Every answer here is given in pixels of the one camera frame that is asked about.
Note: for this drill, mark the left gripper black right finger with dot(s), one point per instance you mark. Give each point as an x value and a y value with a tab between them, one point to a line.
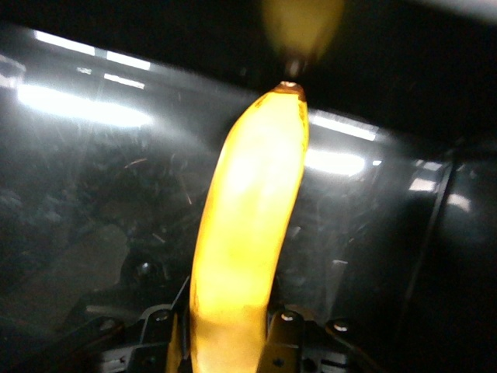
289	334

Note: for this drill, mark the black plastic box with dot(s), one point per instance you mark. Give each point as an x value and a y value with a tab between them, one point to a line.
97	194

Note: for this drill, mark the yellow banana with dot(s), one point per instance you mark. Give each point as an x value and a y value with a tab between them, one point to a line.
248	213

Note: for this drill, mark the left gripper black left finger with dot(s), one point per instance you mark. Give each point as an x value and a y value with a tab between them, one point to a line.
155	330

